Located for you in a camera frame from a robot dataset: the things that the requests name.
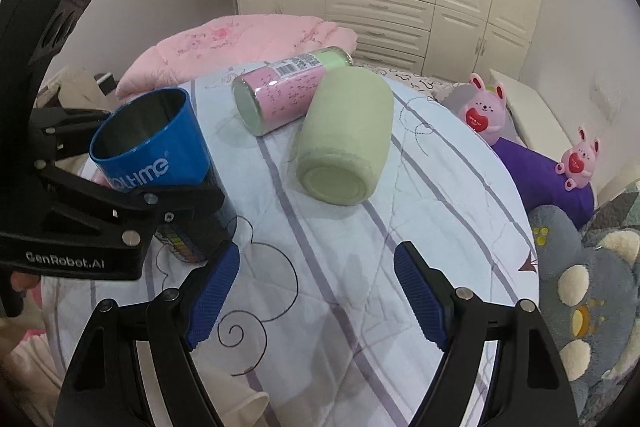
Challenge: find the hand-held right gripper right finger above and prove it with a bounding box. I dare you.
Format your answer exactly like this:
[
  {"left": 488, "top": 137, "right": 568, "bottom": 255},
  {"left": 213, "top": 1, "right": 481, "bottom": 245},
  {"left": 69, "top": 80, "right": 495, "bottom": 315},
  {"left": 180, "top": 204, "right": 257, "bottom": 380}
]
[{"left": 393, "top": 241, "right": 581, "bottom": 427}]

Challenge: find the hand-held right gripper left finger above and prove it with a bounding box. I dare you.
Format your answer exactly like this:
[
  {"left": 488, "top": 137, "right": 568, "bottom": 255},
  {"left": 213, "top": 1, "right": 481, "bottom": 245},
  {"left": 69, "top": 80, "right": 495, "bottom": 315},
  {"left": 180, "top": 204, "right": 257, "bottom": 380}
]
[{"left": 52, "top": 241, "right": 242, "bottom": 427}]

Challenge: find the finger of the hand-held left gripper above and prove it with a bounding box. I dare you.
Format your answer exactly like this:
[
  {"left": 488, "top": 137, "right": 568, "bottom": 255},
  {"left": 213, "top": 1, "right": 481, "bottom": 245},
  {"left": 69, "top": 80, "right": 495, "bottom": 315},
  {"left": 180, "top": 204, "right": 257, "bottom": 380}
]
[
  {"left": 37, "top": 161, "right": 237, "bottom": 265},
  {"left": 29, "top": 107, "right": 112, "bottom": 160}
]

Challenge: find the blue cup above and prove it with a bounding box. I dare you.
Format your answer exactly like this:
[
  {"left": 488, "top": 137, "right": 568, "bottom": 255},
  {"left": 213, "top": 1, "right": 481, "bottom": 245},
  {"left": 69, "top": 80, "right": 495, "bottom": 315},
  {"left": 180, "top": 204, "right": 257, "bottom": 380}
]
[{"left": 89, "top": 88, "right": 237, "bottom": 264}]

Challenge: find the pink and green labelled cup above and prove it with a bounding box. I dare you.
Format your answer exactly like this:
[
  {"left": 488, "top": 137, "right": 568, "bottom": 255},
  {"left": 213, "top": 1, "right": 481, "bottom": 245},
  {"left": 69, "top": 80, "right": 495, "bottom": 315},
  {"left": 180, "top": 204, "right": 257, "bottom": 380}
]
[{"left": 232, "top": 47, "right": 354, "bottom": 136}]

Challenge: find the light green cup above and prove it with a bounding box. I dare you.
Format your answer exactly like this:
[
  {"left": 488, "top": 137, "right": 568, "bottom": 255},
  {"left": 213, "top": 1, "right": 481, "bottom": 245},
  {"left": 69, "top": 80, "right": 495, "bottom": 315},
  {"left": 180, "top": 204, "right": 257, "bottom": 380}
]
[{"left": 296, "top": 67, "right": 395, "bottom": 206}]

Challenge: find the person's left hand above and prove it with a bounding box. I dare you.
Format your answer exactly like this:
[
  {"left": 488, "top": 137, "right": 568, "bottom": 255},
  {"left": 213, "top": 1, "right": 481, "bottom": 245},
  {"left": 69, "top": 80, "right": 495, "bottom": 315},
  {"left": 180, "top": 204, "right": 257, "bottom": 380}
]
[{"left": 11, "top": 272, "right": 41, "bottom": 294}]

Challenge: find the pink clothing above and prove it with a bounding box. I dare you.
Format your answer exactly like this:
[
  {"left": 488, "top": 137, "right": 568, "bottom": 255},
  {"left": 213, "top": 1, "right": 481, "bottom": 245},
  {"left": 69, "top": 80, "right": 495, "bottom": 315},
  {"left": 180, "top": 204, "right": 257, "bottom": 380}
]
[{"left": 0, "top": 327, "right": 68, "bottom": 427}]

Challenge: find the pink quilt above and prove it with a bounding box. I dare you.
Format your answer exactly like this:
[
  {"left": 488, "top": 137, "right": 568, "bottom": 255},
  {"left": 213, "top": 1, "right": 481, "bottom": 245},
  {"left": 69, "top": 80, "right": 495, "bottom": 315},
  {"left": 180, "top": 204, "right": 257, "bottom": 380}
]
[{"left": 116, "top": 13, "right": 359, "bottom": 98}]

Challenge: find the purple pillow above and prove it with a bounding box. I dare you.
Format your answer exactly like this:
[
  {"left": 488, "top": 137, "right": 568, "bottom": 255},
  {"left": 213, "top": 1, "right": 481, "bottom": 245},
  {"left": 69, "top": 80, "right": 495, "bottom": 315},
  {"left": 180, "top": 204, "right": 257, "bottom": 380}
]
[{"left": 492, "top": 137, "right": 599, "bottom": 231}]

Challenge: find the grey plush toy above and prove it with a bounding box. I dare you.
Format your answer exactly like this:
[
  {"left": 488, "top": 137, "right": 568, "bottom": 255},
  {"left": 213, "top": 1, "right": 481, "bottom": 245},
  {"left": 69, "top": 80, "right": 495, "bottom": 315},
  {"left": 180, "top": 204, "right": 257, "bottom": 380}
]
[{"left": 527, "top": 204, "right": 640, "bottom": 419}]

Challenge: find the pink bunny toy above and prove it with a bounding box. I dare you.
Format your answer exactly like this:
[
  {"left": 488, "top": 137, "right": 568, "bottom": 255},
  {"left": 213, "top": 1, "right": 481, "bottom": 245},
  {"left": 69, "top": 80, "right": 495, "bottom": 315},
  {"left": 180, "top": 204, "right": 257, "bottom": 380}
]
[
  {"left": 459, "top": 73, "right": 512, "bottom": 146},
  {"left": 555, "top": 125, "right": 602, "bottom": 192}
]

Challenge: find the patterned bed sheet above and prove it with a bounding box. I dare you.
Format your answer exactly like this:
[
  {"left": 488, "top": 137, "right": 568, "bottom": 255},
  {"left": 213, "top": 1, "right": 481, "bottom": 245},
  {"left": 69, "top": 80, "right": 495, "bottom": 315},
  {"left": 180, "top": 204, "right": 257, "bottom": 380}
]
[{"left": 350, "top": 59, "right": 473, "bottom": 104}]

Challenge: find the white bedside cabinet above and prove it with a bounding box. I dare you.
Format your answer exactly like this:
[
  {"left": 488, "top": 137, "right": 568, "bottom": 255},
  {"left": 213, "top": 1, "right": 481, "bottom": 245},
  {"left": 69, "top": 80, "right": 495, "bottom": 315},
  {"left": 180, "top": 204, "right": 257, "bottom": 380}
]
[{"left": 487, "top": 68, "right": 576, "bottom": 152}]

